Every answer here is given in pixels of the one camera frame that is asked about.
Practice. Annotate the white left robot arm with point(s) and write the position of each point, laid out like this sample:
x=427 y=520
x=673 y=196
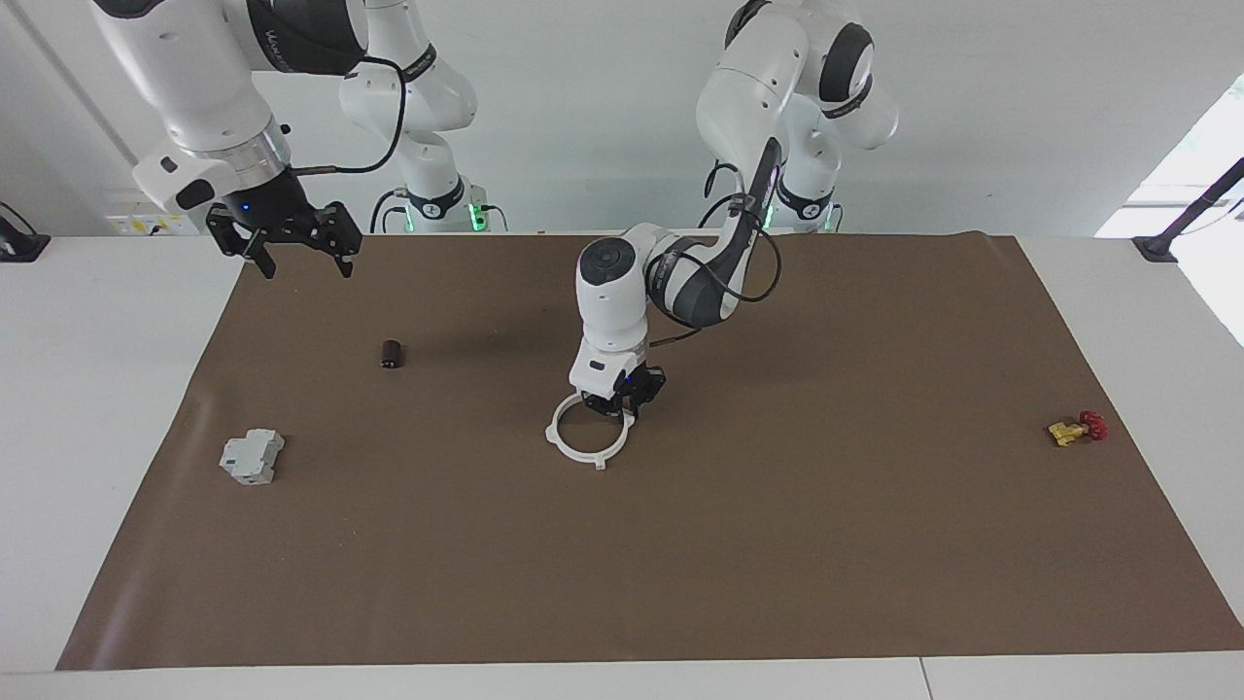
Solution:
x=612 y=311

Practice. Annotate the black table clamp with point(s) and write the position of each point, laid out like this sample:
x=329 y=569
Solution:
x=19 y=243

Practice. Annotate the gray circuit breaker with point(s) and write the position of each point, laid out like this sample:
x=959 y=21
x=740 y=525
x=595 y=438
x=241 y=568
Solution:
x=251 y=457

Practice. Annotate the dark brown cylinder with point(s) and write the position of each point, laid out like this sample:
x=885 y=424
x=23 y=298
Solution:
x=393 y=354

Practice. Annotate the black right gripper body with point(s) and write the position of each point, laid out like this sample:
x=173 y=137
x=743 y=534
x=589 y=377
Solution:
x=272 y=214

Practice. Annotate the brown paper mat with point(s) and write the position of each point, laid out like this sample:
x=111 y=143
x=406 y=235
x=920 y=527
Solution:
x=622 y=564

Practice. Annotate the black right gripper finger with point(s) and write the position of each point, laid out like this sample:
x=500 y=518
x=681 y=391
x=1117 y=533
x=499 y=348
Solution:
x=263 y=260
x=345 y=262

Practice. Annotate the black pole stand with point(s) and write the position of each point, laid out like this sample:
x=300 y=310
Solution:
x=1157 y=248

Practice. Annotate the white wall socket box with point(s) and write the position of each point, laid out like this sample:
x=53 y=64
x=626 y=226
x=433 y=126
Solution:
x=146 y=226

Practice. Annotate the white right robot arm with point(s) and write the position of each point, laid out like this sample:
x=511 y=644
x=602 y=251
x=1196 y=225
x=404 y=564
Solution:
x=204 y=87

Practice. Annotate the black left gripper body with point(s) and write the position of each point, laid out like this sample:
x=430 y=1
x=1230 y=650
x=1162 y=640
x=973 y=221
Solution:
x=643 y=384

